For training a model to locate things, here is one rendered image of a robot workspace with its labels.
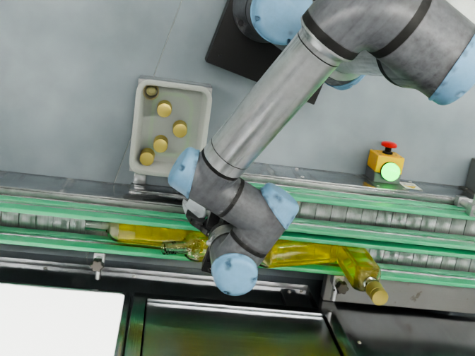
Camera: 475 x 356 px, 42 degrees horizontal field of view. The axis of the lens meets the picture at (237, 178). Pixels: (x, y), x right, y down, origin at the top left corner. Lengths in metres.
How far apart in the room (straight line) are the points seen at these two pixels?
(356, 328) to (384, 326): 0.08
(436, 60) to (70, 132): 0.96
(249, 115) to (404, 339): 0.80
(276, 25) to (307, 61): 0.35
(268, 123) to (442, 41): 0.27
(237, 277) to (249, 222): 0.09
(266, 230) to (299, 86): 0.27
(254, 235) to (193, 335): 0.34
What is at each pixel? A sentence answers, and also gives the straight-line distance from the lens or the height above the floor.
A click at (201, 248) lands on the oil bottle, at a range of 1.38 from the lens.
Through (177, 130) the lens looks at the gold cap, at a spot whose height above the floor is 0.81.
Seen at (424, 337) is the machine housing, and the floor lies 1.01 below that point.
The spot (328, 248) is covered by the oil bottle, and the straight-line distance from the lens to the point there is 1.48.
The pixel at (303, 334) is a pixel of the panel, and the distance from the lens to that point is 1.38.
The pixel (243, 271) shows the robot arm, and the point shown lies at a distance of 1.05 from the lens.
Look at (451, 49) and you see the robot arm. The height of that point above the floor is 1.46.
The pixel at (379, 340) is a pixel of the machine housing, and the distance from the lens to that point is 1.52.
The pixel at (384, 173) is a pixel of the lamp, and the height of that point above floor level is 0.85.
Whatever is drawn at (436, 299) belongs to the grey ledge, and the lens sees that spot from 1.70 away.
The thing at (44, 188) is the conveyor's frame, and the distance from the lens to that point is 1.50.
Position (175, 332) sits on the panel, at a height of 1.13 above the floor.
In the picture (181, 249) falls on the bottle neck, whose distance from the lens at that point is 1.38.
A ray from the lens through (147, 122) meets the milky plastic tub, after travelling 1.53.
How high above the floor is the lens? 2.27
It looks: 73 degrees down
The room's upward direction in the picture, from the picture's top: 161 degrees clockwise
